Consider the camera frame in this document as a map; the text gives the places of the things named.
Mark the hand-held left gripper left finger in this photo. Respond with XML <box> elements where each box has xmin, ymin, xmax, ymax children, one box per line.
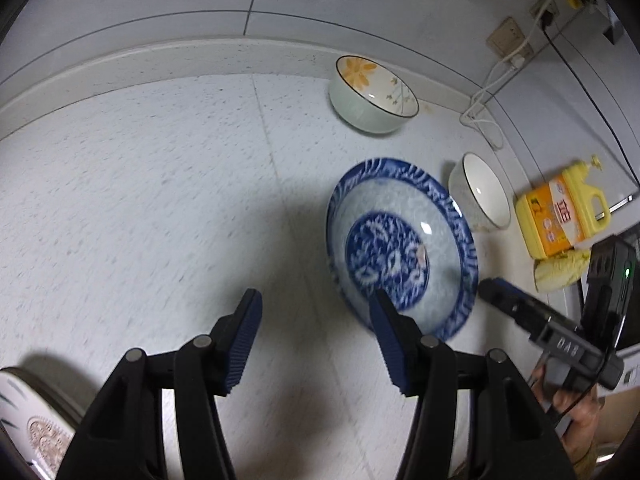
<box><xmin>56</xmin><ymin>287</ymin><xmax>263</xmax><ymax>480</ymax></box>

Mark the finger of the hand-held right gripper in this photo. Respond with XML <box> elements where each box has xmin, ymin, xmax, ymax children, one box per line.
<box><xmin>477</xmin><ymin>282</ymin><xmax>547</xmax><ymax>339</ymax></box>
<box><xmin>487</xmin><ymin>276</ymin><xmax>576</xmax><ymax>324</ymax></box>

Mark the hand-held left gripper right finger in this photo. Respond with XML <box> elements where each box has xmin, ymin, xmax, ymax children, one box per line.
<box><xmin>369</xmin><ymin>289</ymin><xmax>576</xmax><ymax>480</ymax></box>

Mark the plain white bowl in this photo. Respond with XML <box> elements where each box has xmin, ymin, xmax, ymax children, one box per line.
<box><xmin>448</xmin><ymin>152</ymin><xmax>512</xmax><ymax>231</ymax></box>

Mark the blue patterned bowl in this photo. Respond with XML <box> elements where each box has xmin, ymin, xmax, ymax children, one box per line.
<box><xmin>326</xmin><ymin>157</ymin><xmax>479</xmax><ymax>342</ymax></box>

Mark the striped plate with pink pattern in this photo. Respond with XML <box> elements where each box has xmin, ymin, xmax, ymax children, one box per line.
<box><xmin>0</xmin><ymin>367</ymin><xmax>87</xmax><ymax>480</ymax></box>

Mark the orange flower bowl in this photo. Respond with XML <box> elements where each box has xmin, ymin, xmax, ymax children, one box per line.
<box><xmin>328</xmin><ymin>55</ymin><xmax>420</xmax><ymax>135</ymax></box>

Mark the person's right hand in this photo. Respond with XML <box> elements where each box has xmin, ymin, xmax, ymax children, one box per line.
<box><xmin>532</xmin><ymin>360</ymin><xmax>613</xmax><ymax>466</ymax></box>

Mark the yellow-green sponge cloth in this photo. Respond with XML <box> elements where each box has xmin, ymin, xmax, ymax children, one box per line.
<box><xmin>533</xmin><ymin>249</ymin><xmax>593</xmax><ymax>292</ymax></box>

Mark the yellow detergent bottle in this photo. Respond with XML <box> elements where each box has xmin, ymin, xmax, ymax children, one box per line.
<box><xmin>515</xmin><ymin>155</ymin><xmax>613</xmax><ymax>261</ymax></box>

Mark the white power cable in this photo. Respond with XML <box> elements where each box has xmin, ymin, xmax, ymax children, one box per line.
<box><xmin>459</xmin><ymin>10</ymin><xmax>551</xmax><ymax>152</ymax></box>

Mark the beige wall socket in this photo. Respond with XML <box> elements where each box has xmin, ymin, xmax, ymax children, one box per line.
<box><xmin>487</xmin><ymin>16</ymin><xmax>536</xmax><ymax>63</ymax></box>

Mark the white wall socket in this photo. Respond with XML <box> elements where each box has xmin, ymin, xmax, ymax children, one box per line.
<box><xmin>530</xmin><ymin>0</ymin><xmax>559</xmax><ymax>27</ymax></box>

